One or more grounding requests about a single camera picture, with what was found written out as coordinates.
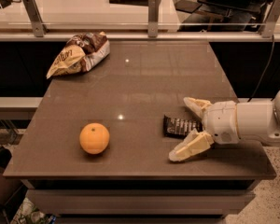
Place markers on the brown chip bag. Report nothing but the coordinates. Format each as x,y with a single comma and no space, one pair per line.
80,54

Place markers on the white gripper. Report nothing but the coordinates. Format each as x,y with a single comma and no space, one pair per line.
221,121

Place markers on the orange fruit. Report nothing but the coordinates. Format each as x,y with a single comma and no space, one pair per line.
94,138

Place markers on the left metal rail bracket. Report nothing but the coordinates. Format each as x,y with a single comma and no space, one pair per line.
38,26

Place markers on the crumpled packaging on floor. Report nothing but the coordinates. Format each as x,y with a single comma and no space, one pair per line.
28,213

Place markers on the dark bin on floor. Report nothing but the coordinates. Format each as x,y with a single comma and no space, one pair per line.
10,189

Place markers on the seated person in background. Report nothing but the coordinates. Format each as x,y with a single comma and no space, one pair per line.
226,15

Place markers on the middle metal rail bracket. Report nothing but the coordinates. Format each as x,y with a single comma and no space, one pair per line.
153,18

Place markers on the black rxbar chocolate wrapper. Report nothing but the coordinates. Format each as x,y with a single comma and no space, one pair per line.
180,128

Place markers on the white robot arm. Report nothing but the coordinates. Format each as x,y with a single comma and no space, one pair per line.
259,120

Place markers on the metal rail bracket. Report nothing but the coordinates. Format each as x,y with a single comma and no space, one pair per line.
267,28
38,26
153,18

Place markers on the right metal rail bracket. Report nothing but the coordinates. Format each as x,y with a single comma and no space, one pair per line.
267,28

